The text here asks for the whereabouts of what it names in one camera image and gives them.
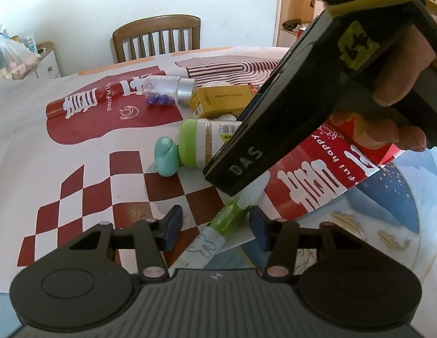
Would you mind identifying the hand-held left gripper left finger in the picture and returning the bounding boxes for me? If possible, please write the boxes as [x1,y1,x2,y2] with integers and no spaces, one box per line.
[56,205,184,282]

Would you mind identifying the clear bottle purple beads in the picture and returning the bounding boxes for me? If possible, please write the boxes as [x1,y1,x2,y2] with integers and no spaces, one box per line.
[143,75,197,107]

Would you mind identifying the white bottle green cap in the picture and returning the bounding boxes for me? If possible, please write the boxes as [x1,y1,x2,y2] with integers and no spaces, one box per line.
[179,118,244,168]

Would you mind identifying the red white printed tablecloth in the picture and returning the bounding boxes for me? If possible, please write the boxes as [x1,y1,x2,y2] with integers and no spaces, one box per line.
[0,45,405,294]

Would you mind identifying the red cardboard box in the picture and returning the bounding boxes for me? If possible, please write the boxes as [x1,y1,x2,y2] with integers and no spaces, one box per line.
[324,120,405,167]

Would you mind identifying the teal small bottle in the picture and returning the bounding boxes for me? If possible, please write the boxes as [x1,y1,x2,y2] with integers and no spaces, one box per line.
[154,136,180,177]

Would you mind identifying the wooden chair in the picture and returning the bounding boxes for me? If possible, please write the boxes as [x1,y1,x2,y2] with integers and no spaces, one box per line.
[112,15,201,64]

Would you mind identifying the person's right hand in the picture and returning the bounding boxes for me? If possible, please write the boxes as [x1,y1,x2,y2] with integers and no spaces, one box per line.
[329,17,437,152]

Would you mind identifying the yellow cardboard box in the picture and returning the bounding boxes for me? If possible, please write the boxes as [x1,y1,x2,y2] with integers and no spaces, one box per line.
[189,85,256,119]

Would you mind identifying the clear plastic bag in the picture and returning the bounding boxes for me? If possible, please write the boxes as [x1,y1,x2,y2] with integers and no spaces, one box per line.
[0,25,41,81]

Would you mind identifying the green white tube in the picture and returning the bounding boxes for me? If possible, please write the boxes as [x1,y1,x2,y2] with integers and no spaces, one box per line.
[172,179,269,277]

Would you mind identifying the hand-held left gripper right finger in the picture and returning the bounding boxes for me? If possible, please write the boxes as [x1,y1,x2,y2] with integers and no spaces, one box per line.
[249,205,376,284]

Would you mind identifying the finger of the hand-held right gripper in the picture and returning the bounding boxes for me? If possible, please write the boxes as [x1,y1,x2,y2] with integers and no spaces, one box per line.
[236,90,266,122]

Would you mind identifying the white drawer cabinet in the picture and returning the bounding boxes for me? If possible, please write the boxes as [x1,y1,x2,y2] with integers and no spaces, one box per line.
[34,41,62,80]

